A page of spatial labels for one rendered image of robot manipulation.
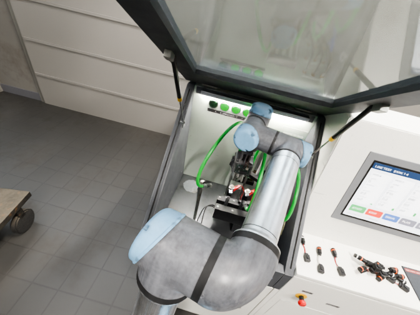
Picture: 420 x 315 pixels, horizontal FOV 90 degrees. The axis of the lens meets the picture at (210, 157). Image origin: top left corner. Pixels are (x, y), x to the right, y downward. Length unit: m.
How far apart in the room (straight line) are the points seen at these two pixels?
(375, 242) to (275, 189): 0.92
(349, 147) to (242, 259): 0.75
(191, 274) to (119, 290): 1.60
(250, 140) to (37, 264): 1.94
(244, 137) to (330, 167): 0.53
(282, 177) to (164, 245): 0.30
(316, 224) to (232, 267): 0.86
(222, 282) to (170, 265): 0.08
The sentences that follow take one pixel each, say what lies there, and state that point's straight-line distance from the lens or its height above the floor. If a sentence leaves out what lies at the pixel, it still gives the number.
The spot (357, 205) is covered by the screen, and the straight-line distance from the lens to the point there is 1.17.
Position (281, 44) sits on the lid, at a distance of 0.53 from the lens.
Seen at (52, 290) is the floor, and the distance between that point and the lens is 2.08.
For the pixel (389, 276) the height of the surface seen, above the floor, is 1.00.
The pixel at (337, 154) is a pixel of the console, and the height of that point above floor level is 1.40.
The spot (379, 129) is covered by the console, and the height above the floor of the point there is 1.53.
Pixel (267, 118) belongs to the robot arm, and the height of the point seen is 1.55.
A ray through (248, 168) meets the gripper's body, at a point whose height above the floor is 1.35.
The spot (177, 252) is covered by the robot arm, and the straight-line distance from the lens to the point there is 0.37.
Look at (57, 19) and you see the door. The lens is 3.46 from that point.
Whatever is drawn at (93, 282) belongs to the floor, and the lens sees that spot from 2.02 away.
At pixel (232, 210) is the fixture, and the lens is 1.11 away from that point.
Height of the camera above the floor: 1.84
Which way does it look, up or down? 39 degrees down
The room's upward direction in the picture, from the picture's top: 13 degrees clockwise
